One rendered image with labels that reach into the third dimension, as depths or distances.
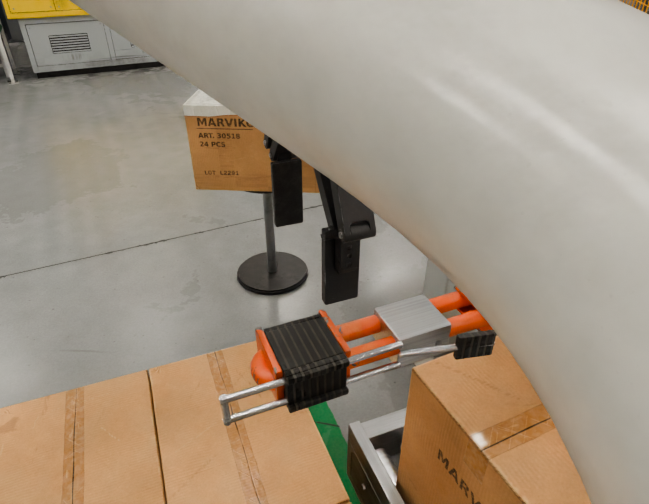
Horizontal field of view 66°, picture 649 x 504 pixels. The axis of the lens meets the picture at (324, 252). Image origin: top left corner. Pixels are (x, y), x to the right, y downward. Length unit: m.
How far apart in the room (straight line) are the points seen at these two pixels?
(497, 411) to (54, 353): 2.13
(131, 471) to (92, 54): 6.81
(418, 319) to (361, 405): 1.58
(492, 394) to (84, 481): 0.97
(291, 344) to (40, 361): 2.18
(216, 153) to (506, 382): 1.69
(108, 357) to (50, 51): 5.74
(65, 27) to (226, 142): 5.59
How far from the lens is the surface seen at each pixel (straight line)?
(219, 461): 1.36
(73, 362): 2.57
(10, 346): 2.80
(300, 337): 0.54
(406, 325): 0.58
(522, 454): 0.91
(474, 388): 0.98
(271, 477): 1.32
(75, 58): 7.78
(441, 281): 2.11
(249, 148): 2.28
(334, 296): 0.41
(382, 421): 1.35
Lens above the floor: 1.65
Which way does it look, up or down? 33 degrees down
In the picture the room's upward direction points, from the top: straight up
